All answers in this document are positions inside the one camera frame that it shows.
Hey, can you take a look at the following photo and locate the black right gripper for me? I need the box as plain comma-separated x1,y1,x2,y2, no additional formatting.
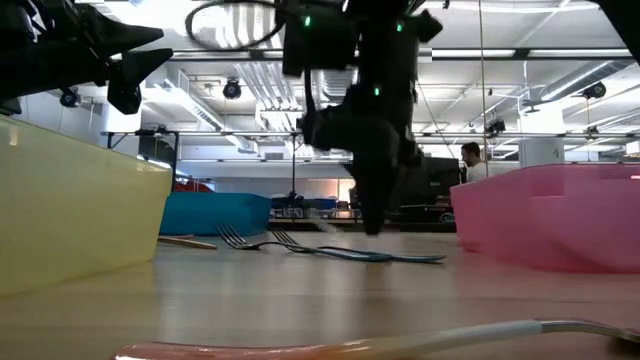
297,82,424,236

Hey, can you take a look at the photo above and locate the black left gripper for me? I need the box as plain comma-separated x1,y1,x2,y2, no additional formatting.
0,0,175,116

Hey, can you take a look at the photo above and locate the teal handled black fork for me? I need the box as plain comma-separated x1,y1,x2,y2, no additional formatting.
269,227,447,265
215,223,394,264

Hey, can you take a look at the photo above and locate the coral handled silver fork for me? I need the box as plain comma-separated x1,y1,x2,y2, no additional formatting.
110,318,640,360

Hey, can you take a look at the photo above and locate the black computer monitor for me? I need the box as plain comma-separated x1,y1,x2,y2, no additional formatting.
399,156,462,207

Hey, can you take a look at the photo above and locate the white structural pillar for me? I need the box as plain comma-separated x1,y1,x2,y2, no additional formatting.
102,99,143,156
518,107,566,169

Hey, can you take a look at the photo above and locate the person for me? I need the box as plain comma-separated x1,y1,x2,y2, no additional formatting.
459,141,490,184

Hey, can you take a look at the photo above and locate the red plastic crate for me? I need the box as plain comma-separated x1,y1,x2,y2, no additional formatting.
173,179,215,194

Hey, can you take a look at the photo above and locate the yellow plastic bin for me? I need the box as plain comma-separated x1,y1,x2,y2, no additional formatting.
0,113,174,297

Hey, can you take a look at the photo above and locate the blue plastic bin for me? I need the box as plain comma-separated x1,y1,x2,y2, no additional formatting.
159,192,273,237

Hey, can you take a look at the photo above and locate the pink plastic bin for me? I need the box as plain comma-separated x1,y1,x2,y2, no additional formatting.
449,163,640,275

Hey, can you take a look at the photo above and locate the black hanging camera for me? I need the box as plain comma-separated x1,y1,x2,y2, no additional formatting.
582,80,608,100
58,87,81,109
484,117,507,139
222,77,243,100

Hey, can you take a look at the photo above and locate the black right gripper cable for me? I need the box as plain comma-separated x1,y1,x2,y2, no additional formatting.
184,0,301,52

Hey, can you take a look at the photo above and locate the black background workstation frame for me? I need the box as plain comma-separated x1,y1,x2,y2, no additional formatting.
102,128,640,201

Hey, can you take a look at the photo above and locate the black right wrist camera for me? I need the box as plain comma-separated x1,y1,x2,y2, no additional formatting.
281,0,359,77

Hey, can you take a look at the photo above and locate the thin hanging cable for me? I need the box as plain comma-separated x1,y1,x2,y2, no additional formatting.
478,0,489,166

